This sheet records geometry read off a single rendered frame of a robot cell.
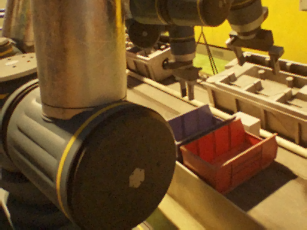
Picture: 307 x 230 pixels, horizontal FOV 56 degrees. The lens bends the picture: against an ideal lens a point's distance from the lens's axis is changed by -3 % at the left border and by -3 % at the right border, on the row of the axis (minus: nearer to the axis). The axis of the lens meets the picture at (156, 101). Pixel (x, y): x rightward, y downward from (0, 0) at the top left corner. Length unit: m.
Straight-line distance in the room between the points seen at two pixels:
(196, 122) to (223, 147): 0.21
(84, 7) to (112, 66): 0.09
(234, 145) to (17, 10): 1.03
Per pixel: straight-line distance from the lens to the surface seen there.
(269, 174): 1.23
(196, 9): 0.71
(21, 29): 1.28
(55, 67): 0.42
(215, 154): 1.26
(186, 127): 1.39
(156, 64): 2.11
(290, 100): 1.41
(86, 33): 0.40
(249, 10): 0.88
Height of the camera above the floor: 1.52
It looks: 24 degrees down
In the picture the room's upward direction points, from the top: 8 degrees counter-clockwise
